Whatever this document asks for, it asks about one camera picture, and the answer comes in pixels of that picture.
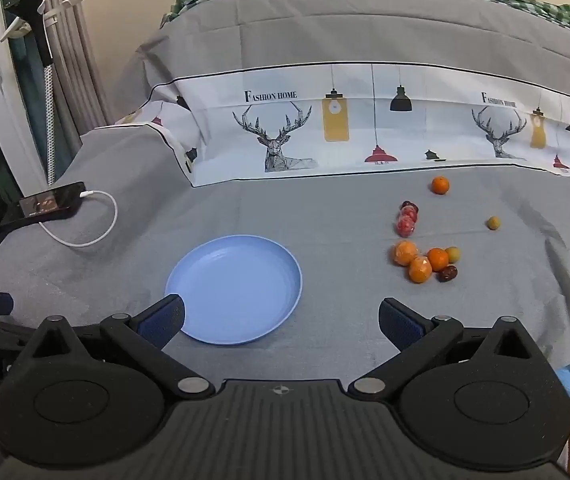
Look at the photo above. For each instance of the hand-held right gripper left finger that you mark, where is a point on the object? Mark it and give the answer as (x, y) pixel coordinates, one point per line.
(162, 320)

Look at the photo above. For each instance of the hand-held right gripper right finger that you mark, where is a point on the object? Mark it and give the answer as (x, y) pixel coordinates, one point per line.
(402, 325)

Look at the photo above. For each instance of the plastic orange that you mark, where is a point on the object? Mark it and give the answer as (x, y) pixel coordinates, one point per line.
(419, 270)
(404, 253)

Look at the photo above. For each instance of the blue plastic plate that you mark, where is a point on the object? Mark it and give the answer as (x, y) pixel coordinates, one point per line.
(235, 285)

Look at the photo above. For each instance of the yellow green round fruit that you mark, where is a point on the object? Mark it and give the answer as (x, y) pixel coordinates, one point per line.
(494, 223)
(454, 254)

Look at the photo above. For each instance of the plastic red fruit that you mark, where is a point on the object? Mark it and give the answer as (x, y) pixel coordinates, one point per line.
(405, 230)
(408, 217)

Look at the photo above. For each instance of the dark red date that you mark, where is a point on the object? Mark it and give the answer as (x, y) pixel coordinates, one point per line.
(449, 273)
(409, 205)

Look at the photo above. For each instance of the black smartphone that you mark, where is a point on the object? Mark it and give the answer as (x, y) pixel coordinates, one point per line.
(50, 203)

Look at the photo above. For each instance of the grey printed pillow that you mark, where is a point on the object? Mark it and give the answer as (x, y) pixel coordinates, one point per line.
(130, 150)

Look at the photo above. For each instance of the teal curtain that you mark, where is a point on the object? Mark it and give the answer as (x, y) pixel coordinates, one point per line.
(25, 85)

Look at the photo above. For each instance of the grey deer print duvet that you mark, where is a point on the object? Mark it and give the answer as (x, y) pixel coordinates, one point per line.
(315, 35)

